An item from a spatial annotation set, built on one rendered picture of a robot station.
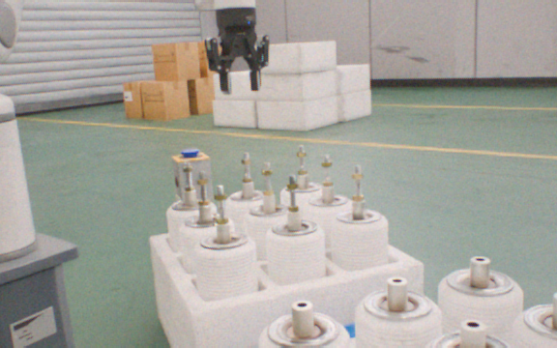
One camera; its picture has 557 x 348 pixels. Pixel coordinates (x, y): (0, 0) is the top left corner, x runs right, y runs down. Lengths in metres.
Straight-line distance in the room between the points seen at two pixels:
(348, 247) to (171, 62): 3.97
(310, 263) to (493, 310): 0.32
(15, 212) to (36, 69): 5.57
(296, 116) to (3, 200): 3.01
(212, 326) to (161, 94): 3.93
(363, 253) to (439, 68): 5.50
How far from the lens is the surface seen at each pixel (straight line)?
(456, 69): 6.32
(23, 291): 0.80
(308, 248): 0.91
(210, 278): 0.88
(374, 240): 0.96
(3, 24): 0.77
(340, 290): 0.92
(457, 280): 0.74
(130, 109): 5.11
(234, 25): 1.08
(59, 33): 6.50
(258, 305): 0.87
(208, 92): 4.99
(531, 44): 6.07
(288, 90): 3.69
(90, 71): 6.65
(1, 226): 0.79
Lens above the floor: 0.54
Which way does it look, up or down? 13 degrees down
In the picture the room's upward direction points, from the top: 4 degrees counter-clockwise
